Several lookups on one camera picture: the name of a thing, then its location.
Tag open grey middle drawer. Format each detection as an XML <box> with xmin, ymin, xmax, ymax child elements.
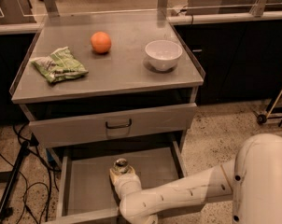
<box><xmin>46</xmin><ymin>138</ymin><xmax>187</xmax><ymax>224</ymax></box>

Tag green chip bag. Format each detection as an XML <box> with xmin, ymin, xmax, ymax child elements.
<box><xmin>30</xmin><ymin>47</ymin><xmax>88</xmax><ymax>84</ymax></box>

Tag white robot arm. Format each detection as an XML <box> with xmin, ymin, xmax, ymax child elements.
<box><xmin>110</xmin><ymin>133</ymin><xmax>282</xmax><ymax>224</ymax></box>

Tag white ceramic bowl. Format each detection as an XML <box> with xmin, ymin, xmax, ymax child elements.
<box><xmin>145</xmin><ymin>40</ymin><xmax>183</xmax><ymax>71</ymax></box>

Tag orange fruit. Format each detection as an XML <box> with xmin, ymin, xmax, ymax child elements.
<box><xmin>91</xmin><ymin>32</ymin><xmax>112</xmax><ymax>54</ymax></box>

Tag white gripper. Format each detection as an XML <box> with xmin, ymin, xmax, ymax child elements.
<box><xmin>109</xmin><ymin>166</ymin><xmax>142</xmax><ymax>200</ymax></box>

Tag green 7up can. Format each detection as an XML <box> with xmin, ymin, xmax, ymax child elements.
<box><xmin>113</xmin><ymin>158</ymin><xmax>129</xmax><ymax>174</ymax></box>

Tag black floor cables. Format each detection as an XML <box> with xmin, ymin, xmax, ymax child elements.
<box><xmin>0</xmin><ymin>123</ymin><xmax>61</xmax><ymax>224</ymax></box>

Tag black stand pole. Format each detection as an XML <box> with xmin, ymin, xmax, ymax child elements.
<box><xmin>0</xmin><ymin>141</ymin><xmax>29</xmax><ymax>220</ymax></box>

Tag grey top drawer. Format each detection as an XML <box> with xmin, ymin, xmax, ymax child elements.
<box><xmin>29</xmin><ymin>103</ymin><xmax>197</xmax><ymax>147</ymax></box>

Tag grey metal drawer cabinet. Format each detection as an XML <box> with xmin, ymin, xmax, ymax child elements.
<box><xmin>9</xmin><ymin>8</ymin><xmax>209</xmax><ymax>224</ymax></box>

